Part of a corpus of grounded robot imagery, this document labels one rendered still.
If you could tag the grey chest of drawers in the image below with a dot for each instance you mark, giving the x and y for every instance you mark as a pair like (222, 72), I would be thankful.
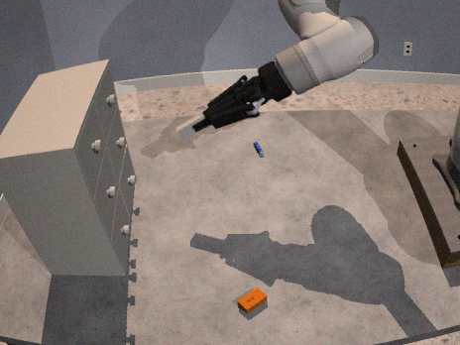
(42, 179)

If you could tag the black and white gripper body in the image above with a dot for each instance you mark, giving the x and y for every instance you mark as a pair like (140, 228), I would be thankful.
(269, 85)

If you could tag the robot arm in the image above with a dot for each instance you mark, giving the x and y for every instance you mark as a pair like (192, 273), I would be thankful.
(335, 47)

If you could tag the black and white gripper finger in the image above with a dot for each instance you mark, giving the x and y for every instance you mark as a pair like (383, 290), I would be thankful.
(233, 90)
(228, 113)

